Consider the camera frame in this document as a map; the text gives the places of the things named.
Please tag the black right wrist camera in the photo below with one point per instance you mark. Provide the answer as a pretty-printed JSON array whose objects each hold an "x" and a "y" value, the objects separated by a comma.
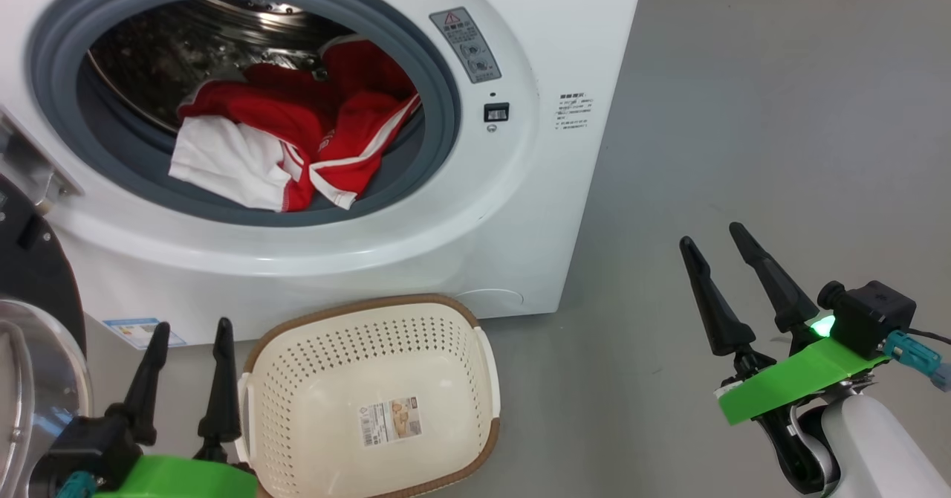
[{"x": 873, "y": 316}]

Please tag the red garment with white stripes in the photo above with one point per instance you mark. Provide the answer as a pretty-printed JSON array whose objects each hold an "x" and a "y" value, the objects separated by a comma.
[{"x": 297, "y": 108}]

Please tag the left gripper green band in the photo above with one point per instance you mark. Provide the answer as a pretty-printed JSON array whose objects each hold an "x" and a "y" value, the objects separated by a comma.
[{"x": 186, "y": 479}]

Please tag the basket product label sticker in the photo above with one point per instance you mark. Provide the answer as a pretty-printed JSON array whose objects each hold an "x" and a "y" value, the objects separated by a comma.
[{"x": 391, "y": 421}]

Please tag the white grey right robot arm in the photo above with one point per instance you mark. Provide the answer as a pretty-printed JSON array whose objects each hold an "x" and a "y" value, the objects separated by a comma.
[{"x": 877, "y": 446}]

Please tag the grey rubber door seal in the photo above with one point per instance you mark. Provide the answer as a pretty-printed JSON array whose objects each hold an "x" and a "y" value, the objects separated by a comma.
[{"x": 438, "y": 104}]

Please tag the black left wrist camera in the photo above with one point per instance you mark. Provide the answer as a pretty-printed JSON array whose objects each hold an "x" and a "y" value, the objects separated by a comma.
[{"x": 82, "y": 446}]

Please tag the cream perforated laundry basket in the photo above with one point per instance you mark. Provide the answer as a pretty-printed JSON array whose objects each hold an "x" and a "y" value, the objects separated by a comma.
[{"x": 371, "y": 364}]

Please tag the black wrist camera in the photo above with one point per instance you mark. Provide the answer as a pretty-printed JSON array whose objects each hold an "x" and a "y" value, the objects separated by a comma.
[
  {"x": 873, "y": 316},
  {"x": 82, "y": 446}
]

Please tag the black round glass washer door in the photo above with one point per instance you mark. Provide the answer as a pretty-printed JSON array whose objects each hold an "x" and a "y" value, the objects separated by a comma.
[{"x": 30, "y": 379}]

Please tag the steel washer drum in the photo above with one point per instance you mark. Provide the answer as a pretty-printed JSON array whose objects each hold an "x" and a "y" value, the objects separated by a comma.
[{"x": 163, "y": 52}]

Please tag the black door latch socket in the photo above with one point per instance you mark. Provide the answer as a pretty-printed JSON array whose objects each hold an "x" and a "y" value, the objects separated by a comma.
[{"x": 496, "y": 112}]

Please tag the white front-load washing machine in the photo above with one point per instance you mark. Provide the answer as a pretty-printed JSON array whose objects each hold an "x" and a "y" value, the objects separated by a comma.
[{"x": 520, "y": 223}]

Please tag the teal camera connector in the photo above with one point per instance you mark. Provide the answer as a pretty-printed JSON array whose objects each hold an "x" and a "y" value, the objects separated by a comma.
[
  {"x": 74, "y": 487},
  {"x": 914, "y": 357}
]

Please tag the teal right camera connector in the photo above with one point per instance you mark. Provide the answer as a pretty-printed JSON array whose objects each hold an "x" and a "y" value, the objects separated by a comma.
[{"x": 914, "y": 357}]

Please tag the teal left camera connector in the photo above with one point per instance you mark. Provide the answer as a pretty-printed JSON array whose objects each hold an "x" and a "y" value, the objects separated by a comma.
[{"x": 74, "y": 487}]

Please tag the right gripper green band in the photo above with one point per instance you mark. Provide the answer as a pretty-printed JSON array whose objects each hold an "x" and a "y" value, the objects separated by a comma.
[{"x": 795, "y": 379}]

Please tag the blue white energy label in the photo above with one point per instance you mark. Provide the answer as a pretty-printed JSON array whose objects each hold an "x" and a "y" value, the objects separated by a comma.
[{"x": 141, "y": 332}]

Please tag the grey warning label plate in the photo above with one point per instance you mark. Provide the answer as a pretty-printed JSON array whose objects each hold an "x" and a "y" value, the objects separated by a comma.
[{"x": 466, "y": 44}]

